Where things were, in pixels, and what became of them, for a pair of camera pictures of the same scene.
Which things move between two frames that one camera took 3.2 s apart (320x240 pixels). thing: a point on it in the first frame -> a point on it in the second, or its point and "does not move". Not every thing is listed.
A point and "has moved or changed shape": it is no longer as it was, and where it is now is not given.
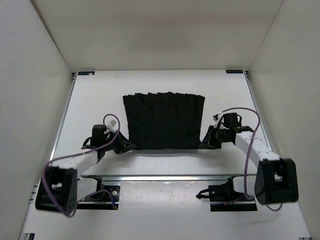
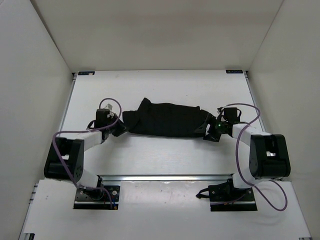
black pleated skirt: (164, 120) has moved or changed shape
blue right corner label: (234, 71) does not move
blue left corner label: (86, 73) does not move
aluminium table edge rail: (98, 178) does not move
